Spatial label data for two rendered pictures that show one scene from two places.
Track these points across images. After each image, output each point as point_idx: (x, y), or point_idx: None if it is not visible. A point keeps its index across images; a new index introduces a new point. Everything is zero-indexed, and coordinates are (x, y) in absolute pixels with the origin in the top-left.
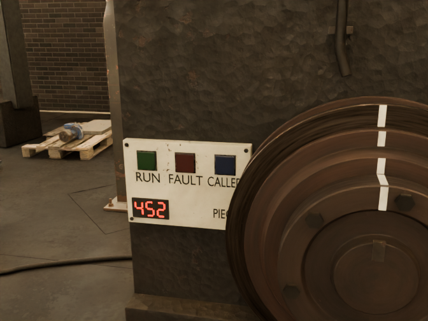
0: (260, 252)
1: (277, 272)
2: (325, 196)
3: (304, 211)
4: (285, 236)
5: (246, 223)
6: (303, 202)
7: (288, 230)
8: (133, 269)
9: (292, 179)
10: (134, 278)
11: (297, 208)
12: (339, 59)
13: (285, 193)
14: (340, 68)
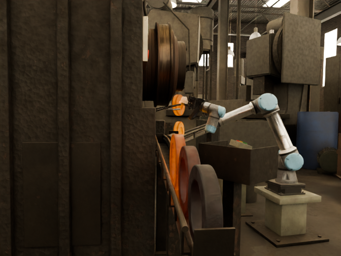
0: (176, 63)
1: (185, 64)
2: (184, 42)
3: (185, 46)
4: (185, 53)
5: (175, 53)
6: (178, 46)
7: (185, 51)
8: (141, 92)
9: (175, 40)
10: (141, 98)
11: (178, 48)
12: (146, 10)
13: (177, 43)
14: (146, 13)
